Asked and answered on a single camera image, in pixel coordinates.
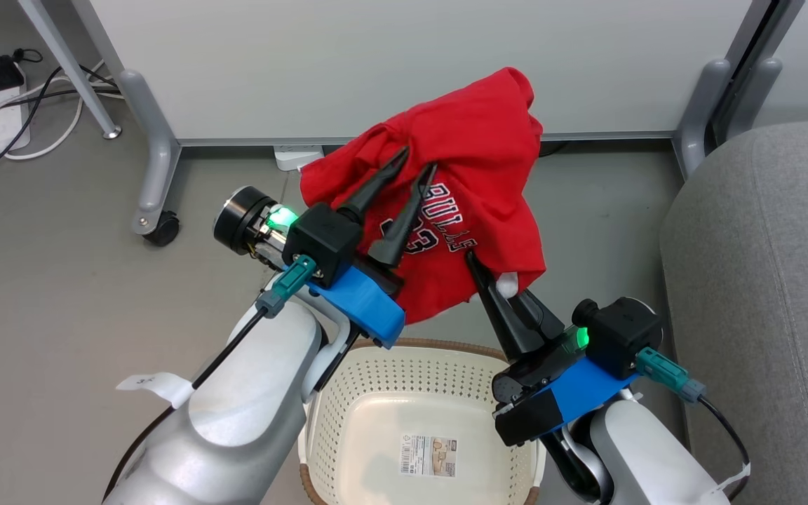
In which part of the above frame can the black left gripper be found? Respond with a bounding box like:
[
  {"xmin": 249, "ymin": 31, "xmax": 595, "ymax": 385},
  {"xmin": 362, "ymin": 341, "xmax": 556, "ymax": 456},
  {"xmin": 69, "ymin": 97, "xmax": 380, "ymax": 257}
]
[{"xmin": 213, "ymin": 146, "xmax": 438, "ymax": 267}]

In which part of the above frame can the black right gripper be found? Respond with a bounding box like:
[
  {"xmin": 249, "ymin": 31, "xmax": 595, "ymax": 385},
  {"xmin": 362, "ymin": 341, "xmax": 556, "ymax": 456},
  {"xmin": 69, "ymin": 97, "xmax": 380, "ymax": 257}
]
[{"xmin": 466, "ymin": 251, "xmax": 591, "ymax": 402}]

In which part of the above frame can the red basketball jersey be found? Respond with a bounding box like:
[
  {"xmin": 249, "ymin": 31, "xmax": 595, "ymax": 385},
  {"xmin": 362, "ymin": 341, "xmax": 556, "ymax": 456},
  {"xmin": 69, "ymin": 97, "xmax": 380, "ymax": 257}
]
[{"xmin": 299, "ymin": 67, "xmax": 547, "ymax": 325}]

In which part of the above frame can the grey fabric sofa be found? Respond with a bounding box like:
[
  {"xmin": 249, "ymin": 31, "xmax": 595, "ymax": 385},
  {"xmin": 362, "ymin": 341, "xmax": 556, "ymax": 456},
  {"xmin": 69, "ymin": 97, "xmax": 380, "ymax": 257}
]
[{"xmin": 660, "ymin": 121, "xmax": 808, "ymax": 505}]

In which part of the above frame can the white power box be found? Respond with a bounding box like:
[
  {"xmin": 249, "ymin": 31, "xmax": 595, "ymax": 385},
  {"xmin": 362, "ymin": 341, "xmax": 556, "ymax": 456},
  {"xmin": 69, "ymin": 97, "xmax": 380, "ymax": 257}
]
[{"xmin": 274, "ymin": 145, "xmax": 325, "ymax": 172}]

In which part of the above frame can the large white partition panel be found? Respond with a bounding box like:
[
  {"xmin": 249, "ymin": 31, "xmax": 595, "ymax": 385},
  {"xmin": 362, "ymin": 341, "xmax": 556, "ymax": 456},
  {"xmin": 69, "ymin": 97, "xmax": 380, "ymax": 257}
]
[{"xmin": 71, "ymin": 0, "xmax": 773, "ymax": 147}]

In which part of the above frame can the paper label sticker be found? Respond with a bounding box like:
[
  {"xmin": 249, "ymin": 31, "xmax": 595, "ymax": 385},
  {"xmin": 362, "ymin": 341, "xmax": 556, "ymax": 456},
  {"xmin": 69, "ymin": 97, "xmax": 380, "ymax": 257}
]
[{"xmin": 399, "ymin": 435, "xmax": 459, "ymax": 478}]

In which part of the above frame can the cream perforated laundry basket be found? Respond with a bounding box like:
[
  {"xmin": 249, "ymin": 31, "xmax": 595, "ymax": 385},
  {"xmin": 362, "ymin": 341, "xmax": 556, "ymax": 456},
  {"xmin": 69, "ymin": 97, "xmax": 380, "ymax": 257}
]
[{"xmin": 297, "ymin": 338, "xmax": 547, "ymax": 505}]

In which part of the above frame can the black caster wheel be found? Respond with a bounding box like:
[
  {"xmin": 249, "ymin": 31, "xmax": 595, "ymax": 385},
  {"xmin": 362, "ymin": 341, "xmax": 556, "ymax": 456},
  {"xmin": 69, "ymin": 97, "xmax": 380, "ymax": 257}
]
[{"xmin": 143, "ymin": 210, "xmax": 181, "ymax": 247}]

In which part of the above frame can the grey partition leg with caster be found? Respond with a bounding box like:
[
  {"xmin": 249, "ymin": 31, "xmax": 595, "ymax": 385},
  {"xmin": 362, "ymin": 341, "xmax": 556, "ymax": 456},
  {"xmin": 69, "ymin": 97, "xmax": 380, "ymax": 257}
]
[{"xmin": 118, "ymin": 69, "xmax": 182, "ymax": 236}]

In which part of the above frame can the grey metal table leg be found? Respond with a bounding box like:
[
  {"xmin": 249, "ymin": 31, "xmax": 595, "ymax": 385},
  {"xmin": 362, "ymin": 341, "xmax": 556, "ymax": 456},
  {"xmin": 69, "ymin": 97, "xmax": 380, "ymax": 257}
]
[{"xmin": 17, "ymin": 0, "xmax": 123, "ymax": 140}]

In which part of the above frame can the white power strip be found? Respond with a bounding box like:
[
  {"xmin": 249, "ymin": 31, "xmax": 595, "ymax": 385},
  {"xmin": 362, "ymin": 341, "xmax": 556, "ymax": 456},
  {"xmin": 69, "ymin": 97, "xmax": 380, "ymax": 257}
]
[{"xmin": 0, "ymin": 68, "xmax": 32, "ymax": 159}]

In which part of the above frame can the black power adapter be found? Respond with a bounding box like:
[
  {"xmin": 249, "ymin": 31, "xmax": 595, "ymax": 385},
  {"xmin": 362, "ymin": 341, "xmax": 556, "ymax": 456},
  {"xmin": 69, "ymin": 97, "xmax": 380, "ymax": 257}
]
[{"xmin": 0, "ymin": 55, "xmax": 25, "ymax": 90}]

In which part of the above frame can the left camera cable teal connector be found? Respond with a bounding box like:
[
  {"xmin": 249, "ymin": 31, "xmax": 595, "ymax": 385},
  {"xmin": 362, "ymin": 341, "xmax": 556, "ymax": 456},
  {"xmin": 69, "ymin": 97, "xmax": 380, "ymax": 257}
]
[{"xmin": 192, "ymin": 255, "xmax": 317, "ymax": 388}]

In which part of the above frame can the camera cable teal connector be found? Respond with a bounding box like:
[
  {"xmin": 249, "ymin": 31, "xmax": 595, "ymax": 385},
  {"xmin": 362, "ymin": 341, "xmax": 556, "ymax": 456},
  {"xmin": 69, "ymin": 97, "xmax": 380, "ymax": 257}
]
[
  {"xmin": 635, "ymin": 347, "xmax": 753, "ymax": 500},
  {"xmin": 192, "ymin": 255, "xmax": 317, "ymax": 388}
]

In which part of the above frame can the right camera cable teal connector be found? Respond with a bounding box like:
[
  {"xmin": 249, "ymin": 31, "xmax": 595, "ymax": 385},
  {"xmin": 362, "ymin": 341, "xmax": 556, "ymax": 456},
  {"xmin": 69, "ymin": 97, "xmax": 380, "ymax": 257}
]
[{"xmin": 635, "ymin": 347, "xmax": 753, "ymax": 500}]

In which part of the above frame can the white right cable tag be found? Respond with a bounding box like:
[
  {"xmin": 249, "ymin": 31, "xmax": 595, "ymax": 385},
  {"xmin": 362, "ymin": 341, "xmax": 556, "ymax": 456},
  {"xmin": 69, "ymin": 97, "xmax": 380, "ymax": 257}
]
[{"xmin": 699, "ymin": 480, "xmax": 748, "ymax": 505}]

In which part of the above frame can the white cable tag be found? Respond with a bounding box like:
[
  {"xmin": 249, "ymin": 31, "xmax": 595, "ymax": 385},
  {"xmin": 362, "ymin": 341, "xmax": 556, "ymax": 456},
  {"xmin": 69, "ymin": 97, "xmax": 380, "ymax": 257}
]
[
  {"xmin": 699, "ymin": 480, "xmax": 748, "ymax": 505},
  {"xmin": 115, "ymin": 372, "xmax": 194, "ymax": 410}
]

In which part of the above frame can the white left cable tag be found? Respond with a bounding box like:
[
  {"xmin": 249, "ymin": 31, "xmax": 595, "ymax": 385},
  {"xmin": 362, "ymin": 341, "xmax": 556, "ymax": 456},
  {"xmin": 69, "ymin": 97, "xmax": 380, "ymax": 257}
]
[{"xmin": 115, "ymin": 372, "xmax": 194, "ymax": 410}]

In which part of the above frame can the white floor cable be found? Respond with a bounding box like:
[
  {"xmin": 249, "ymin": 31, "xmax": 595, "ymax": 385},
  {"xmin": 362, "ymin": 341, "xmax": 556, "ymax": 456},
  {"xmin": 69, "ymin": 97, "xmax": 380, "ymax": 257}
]
[{"xmin": 0, "ymin": 60, "xmax": 124, "ymax": 161}]

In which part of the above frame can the thin black floor cable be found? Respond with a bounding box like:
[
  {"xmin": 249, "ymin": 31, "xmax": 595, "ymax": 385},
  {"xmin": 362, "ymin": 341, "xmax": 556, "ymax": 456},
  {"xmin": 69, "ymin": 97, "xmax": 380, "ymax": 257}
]
[{"xmin": 0, "ymin": 49, "xmax": 121, "ymax": 187}]

